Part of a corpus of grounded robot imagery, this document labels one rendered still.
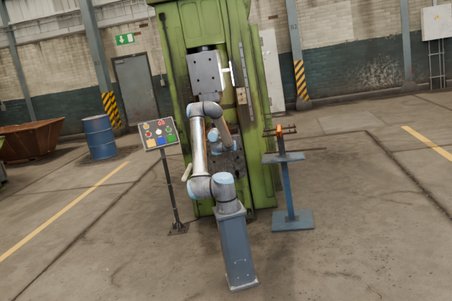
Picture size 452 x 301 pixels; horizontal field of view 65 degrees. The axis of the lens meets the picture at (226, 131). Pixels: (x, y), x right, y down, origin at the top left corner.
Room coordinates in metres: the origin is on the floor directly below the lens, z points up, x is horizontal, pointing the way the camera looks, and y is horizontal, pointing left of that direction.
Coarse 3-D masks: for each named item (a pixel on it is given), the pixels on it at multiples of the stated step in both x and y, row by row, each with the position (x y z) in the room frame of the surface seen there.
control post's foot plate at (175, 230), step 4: (172, 224) 3.58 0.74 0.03; (180, 224) 3.50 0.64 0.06; (184, 224) 3.58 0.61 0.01; (188, 224) 3.56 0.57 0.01; (172, 228) 3.51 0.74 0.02; (176, 228) 3.50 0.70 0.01; (184, 228) 3.48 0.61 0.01; (188, 228) 3.48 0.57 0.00; (168, 232) 3.47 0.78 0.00; (172, 232) 3.44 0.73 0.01; (176, 232) 3.42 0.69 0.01; (180, 232) 3.41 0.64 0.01; (184, 232) 3.40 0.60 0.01
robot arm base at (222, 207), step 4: (236, 196) 2.45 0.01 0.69; (228, 200) 2.39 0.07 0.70; (232, 200) 2.40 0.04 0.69; (236, 200) 2.43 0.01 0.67; (220, 204) 2.41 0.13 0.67; (224, 204) 2.39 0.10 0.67; (228, 204) 2.39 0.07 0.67; (232, 204) 2.39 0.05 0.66; (236, 204) 2.42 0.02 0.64; (240, 204) 2.45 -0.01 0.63; (216, 208) 2.44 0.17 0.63; (220, 208) 2.40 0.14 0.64; (224, 208) 2.38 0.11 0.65; (228, 208) 2.38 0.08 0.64; (232, 208) 2.38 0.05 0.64; (236, 208) 2.39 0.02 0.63; (240, 208) 2.42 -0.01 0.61; (220, 212) 2.39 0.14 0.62; (224, 212) 2.38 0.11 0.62; (228, 212) 2.37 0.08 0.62; (232, 212) 2.37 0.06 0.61
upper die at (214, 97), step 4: (216, 92) 3.52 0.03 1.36; (220, 92) 3.72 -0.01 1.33; (200, 96) 3.54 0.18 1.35; (204, 96) 3.53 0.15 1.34; (208, 96) 3.53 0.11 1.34; (212, 96) 3.53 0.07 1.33; (216, 96) 3.52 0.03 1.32; (220, 96) 3.64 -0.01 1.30; (200, 100) 3.54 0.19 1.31; (204, 100) 3.53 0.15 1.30; (208, 100) 3.53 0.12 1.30; (212, 100) 3.53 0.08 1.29; (216, 100) 3.52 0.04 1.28
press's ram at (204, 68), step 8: (192, 56) 3.54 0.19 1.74; (200, 56) 3.53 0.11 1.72; (208, 56) 3.52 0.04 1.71; (216, 56) 3.51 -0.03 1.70; (192, 64) 3.54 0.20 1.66; (200, 64) 3.53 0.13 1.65; (208, 64) 3.52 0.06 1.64; (216, 64) 3.52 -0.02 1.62; (192, 72) 3.54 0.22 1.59; (200, 72) 3.53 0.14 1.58; (208, 72) 3.53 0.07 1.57; (216, 72) 3.52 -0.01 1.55; (192, 80) 3.54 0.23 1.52; (200, 80) 3.53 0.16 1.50; (208, 80) 3.53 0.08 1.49; (216, 80) 3.52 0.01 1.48; (224, 80) 3.87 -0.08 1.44; (192, 88) 3.54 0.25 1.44; (200, 88) 3.54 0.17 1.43; (208, 88) 3.53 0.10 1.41; (216, 88) 3.52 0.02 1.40; (224, 88) 3.70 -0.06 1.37
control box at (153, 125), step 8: (160, 120) 3.50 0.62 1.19; (168, 120) 3.51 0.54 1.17; (144, 128) 3.42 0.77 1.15; (152, 128) 3.43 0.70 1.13; (160, 128) 3.45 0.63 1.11; (144, 136) 3.37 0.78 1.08; (152, 136) 3.39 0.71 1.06; (160, 136) 3.40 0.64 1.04; (176, 136) 3.43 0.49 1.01; (144, 144) 3.33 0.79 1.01; (168, 144) 3.38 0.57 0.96; (176, 144) 3.46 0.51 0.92
